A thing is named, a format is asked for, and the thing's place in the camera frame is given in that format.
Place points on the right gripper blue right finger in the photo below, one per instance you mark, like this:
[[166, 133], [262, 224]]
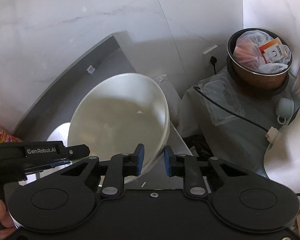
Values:
[[186, 167]]

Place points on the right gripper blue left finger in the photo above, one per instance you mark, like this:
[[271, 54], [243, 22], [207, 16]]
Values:
[[118, 168]]

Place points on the large white bowl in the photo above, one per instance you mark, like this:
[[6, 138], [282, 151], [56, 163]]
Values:
[[118, 114]]

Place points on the person's left hand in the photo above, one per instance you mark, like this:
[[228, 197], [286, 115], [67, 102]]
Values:
[[6, 221]]

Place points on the clear plastic lid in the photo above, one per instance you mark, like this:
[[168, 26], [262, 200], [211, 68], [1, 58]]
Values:
[[219, 89]]

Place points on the white appliance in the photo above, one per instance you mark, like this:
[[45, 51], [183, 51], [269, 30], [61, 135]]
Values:
[[282, 157]]

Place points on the brown cooking pot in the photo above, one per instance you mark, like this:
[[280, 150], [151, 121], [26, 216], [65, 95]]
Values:
[[255, 80]]

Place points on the pale green cup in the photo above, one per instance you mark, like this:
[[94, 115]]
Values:
[[284, 110]]

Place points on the plastic bag with packets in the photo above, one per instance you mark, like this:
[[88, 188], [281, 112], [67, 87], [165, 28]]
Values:
[[256, 50]]

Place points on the wall socket with plug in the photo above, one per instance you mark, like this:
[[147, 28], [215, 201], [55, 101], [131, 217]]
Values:
[[210, 58]]

